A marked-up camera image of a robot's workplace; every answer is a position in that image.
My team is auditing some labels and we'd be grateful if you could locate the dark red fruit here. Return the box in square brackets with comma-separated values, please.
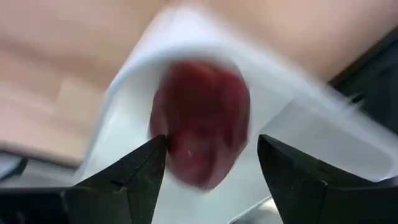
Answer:
[149, 60, 251, 190]

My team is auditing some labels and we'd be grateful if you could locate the white plastic bin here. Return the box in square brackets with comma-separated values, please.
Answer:
[74, 6, 398, 224]

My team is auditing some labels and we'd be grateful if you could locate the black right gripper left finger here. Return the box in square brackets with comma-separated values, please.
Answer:
[0, 134, 169, 224]

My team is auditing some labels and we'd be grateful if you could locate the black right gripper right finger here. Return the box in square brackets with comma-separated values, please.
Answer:
[257, 134, 398, 224]

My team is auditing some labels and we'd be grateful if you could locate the black aluminium table frame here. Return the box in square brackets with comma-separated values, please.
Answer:
[329, 27, 398, 134]

